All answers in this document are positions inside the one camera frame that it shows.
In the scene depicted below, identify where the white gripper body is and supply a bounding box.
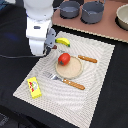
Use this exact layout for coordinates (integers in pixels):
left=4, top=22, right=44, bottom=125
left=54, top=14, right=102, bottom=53
left=26, top=18, right=56, bottom=56

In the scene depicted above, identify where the yellow toy banana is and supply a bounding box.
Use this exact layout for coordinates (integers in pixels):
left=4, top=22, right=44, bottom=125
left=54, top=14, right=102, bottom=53
left=55, top=38, right=70, bottom=47

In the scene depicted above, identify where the red toy tomato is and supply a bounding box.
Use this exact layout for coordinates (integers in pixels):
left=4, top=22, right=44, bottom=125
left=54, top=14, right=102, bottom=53
left=58, top=53, right=70, bottom=66

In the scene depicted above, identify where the yellow toy cheese block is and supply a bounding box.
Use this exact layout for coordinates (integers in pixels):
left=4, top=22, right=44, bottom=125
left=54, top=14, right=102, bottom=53
left=27, top=77, right=42, bottom=99

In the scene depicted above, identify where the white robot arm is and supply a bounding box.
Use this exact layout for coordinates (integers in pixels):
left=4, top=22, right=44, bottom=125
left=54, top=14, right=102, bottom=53
left=23, top=0, right=56, bottom=56

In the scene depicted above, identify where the round wooden plate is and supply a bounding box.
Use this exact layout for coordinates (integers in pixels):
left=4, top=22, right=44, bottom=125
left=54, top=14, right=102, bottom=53
left=55, top=56, right=83, bottom=79

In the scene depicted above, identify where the woven beige placemat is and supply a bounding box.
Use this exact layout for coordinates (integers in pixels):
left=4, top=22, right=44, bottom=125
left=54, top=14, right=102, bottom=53
left=13, top=31, right=114, bottom=128

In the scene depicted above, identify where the grey saucepan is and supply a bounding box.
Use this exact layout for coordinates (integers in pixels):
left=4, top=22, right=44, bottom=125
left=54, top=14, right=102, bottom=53
left=81, top=0, right=104, bottom=24

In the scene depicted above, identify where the beige bowl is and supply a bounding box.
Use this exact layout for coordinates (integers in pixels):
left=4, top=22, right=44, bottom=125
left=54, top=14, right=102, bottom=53
left=116, top=4, right=128, bottom=30

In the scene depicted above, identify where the grey pot with handle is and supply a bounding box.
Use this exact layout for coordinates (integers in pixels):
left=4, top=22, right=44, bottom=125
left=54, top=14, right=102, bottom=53
left=58, top=1, right=80, bottom=19

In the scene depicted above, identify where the black cable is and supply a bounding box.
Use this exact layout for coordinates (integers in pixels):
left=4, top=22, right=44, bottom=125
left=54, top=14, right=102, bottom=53
left=0, top=53, right=41, bottom=60

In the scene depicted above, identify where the knife with wooden handle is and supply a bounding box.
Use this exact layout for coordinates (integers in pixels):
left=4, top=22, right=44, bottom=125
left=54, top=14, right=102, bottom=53
left=58, top=49, right=99, bottom=64

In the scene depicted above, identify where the fork with wooden handle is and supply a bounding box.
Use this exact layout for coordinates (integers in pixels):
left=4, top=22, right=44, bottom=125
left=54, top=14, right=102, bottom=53
left=43, top=71, right=85, bottom=90

